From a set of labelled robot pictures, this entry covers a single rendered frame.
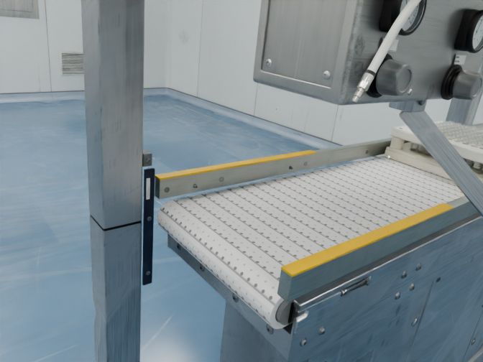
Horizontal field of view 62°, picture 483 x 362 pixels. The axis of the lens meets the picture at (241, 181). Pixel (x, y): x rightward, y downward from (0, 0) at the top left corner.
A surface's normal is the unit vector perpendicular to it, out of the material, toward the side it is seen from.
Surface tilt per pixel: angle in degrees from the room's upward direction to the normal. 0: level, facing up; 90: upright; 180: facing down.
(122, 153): 90
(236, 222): 0
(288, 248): 0
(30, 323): 0
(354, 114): 90
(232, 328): 90
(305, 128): 90
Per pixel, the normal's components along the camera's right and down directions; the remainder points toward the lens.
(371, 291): 0.62, 0.35
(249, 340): -0.78, 0.15
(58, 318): 0.11, -0.92
